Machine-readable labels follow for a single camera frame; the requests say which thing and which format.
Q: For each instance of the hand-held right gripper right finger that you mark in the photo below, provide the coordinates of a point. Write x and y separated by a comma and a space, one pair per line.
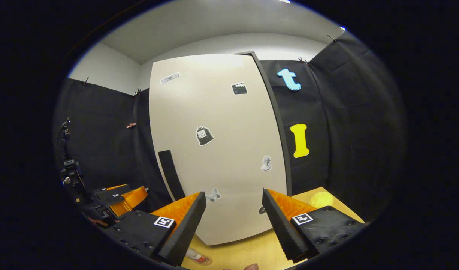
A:
280, 228

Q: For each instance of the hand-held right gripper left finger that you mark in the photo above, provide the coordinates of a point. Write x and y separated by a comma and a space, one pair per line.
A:
186, 228

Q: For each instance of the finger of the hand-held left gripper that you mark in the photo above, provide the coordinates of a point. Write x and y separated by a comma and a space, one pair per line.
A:
115, 186
133, 198

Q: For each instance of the clear plastic bottle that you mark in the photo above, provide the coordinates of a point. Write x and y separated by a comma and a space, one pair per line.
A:
197, 257

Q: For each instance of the beige cabinet door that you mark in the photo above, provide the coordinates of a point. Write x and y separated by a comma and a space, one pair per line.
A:
214, 112

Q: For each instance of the yellow textured ball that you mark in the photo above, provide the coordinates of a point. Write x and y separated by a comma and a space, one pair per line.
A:
321, 199

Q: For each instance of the copper clip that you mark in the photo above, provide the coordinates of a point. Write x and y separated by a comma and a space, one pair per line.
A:
131, 125

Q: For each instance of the black binder clip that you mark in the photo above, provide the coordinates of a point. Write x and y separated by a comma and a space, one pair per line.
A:
86, 80
303, 60
331, 38
137, 92

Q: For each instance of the black backdrop cloth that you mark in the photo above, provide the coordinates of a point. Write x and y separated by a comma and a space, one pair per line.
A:
349, 131

